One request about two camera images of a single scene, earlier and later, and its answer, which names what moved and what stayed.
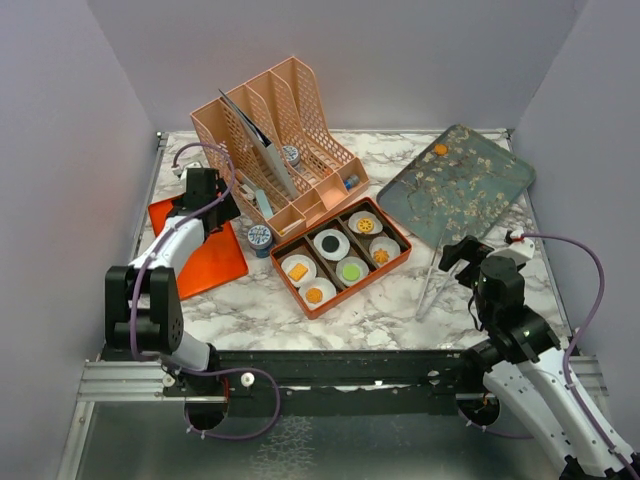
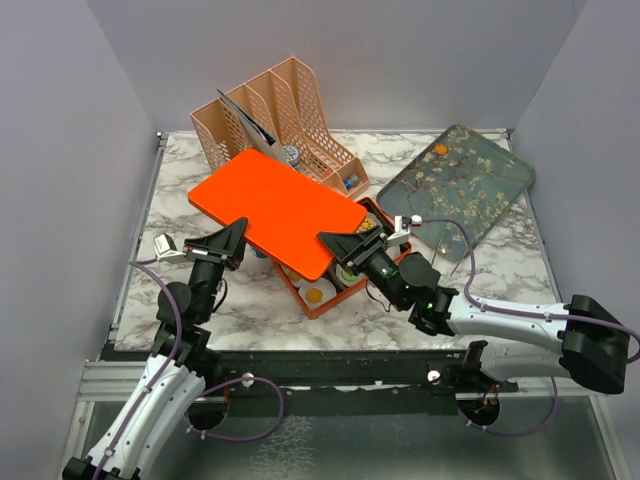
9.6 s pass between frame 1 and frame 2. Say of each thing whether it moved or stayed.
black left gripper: moved
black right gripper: moved
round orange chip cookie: stayed
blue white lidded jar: stayed
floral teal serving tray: stayed
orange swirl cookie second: stayed
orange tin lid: moved
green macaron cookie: stayed
